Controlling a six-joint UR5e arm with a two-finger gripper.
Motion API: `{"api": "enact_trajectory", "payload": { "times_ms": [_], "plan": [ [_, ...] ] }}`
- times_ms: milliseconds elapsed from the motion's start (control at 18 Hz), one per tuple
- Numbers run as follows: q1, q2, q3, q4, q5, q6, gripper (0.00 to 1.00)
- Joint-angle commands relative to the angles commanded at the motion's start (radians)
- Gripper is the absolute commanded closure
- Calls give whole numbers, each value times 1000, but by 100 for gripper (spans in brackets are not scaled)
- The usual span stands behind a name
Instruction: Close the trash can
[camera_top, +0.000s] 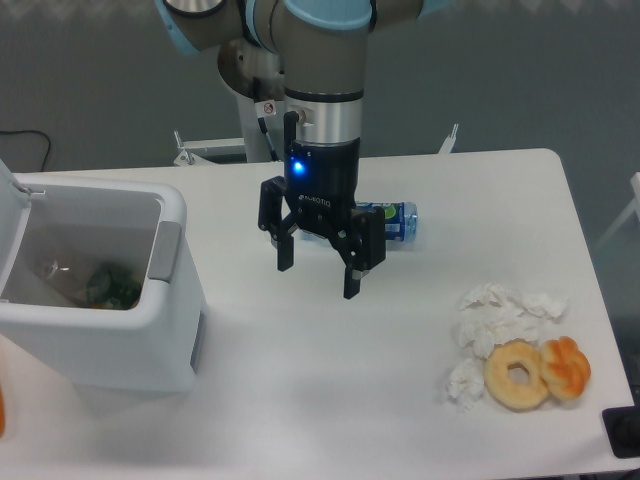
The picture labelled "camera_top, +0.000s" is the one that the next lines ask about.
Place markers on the ring doughnut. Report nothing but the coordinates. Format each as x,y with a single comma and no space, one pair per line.
512,376

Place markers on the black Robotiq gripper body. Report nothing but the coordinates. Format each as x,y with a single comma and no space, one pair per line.
320,184

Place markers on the orange twisted bread roll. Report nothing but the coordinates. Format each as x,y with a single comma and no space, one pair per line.
564,368

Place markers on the small crumpled white tissue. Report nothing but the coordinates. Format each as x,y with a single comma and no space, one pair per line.
466,383

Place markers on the white frame at right edge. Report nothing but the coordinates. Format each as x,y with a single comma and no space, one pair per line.
629,211

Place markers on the orange object at left edge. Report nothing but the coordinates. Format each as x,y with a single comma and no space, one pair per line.
2,414

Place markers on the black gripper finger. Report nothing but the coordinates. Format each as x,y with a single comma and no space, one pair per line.
359,238
278,215

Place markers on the blue plastic water bottle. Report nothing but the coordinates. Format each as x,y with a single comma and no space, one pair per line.
401,219

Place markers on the large crumpled white tissue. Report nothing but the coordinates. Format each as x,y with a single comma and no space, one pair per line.
493,314

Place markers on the green trash inside can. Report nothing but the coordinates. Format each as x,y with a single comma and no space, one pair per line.
112,287

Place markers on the white trash can body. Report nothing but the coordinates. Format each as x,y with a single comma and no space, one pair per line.
138,226

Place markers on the black device at table corner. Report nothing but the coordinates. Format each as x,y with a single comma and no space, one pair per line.
622,428

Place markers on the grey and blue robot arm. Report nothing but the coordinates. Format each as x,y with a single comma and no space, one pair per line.
318,54

